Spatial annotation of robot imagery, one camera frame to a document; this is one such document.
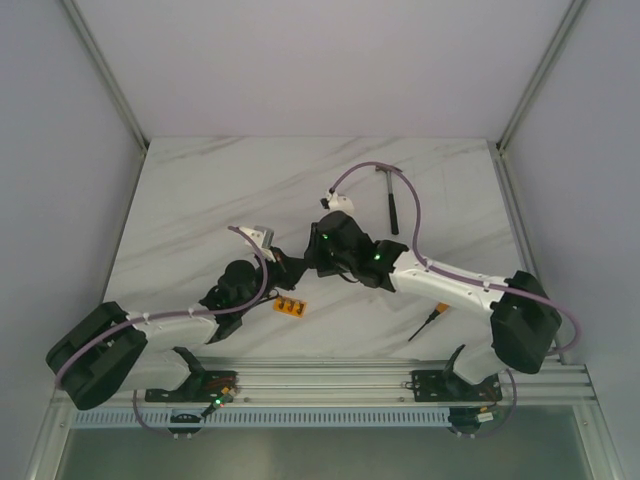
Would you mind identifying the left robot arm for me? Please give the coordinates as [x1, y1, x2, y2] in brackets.
[45, 247, 307, 410]

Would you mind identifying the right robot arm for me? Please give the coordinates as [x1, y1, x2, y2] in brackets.
[305, 211, 562, 399]

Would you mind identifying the orange terminal block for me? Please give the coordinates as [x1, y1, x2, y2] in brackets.
[273, 296, 307, 318]

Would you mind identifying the claw hammer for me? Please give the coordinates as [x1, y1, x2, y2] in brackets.
[375, 166, 399, 236]

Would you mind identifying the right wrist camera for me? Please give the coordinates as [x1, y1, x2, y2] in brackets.
[320, 190, 355, 215]

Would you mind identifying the aluminium rail frame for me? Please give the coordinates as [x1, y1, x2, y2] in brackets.
[53, 357, 598, 403]

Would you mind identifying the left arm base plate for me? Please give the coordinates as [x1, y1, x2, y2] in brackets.
[144, 370, 237, 403]

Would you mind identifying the orange handled screwdriver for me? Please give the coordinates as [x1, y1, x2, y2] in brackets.
[408, 303, 450, 342]

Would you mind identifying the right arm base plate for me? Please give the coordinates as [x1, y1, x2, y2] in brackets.
[407, 369, 503, 403]

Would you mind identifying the white cable duct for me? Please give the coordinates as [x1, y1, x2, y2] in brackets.
[69, 407, 504, 429]

